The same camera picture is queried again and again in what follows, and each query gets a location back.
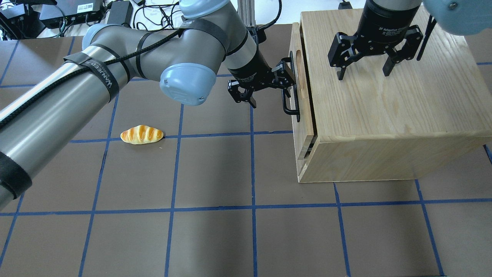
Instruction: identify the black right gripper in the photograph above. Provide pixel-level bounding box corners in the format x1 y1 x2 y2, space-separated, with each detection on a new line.
327 0 423 80

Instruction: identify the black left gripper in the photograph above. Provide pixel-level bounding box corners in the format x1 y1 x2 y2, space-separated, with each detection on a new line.
227 52 296 108

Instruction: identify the black drawer handle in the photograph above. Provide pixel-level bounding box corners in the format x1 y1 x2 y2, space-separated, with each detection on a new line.
281 51 301 123

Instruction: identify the wooden drawer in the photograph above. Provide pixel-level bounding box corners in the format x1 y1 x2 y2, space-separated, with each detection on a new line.
289 22 317 160

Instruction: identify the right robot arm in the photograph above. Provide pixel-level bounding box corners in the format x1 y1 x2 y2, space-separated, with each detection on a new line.
327 0 492 80

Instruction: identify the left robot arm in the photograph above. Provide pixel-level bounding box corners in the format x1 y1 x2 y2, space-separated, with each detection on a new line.
0 0 296 208

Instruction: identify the wooden drawer cabinet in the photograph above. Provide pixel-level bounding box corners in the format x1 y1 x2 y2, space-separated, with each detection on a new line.
297 9 491 183

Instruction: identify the toy bread loaf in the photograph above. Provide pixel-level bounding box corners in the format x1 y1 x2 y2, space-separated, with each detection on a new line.
120 125 165 145

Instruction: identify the black power adapter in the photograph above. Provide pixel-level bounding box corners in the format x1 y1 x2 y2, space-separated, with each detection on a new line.
106 0 133 27

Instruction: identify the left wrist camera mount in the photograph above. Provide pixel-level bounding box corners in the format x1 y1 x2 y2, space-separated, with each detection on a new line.
246 26 266 45

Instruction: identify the aluminium frame post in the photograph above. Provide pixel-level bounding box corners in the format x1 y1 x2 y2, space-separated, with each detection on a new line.
237 0 256 27

